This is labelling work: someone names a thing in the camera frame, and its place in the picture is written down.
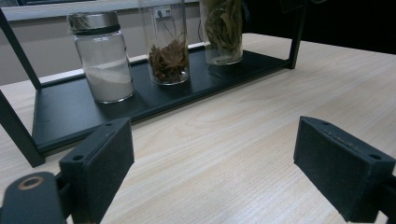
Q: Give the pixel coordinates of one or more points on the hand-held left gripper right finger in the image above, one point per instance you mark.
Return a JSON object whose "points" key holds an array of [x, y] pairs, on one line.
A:
{"points": [[339, 165]]}

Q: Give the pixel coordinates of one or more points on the white wall power outlet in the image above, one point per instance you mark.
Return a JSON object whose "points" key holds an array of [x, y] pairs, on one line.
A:
{"points": [[162, 12]]}

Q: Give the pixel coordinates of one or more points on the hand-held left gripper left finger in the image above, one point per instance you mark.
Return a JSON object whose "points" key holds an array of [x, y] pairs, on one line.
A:
{"points": [[99, 165]]}

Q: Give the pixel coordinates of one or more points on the wooden-lid jar with brown spice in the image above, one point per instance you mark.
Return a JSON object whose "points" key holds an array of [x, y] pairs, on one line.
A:
{"points": [[169, 62]]}

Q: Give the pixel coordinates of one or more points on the black metal shelf rack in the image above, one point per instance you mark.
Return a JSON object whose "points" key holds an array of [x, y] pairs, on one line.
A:
{"points": [[68, 115]]}

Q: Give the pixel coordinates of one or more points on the glass jar with metal lid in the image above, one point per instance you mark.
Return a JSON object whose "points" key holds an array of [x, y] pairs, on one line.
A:
{"points": [[106, 68]]}

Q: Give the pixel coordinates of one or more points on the wooden-lid jar with green leaves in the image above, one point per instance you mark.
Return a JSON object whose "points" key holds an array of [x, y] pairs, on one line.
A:
{"points": [[224, 31]]}

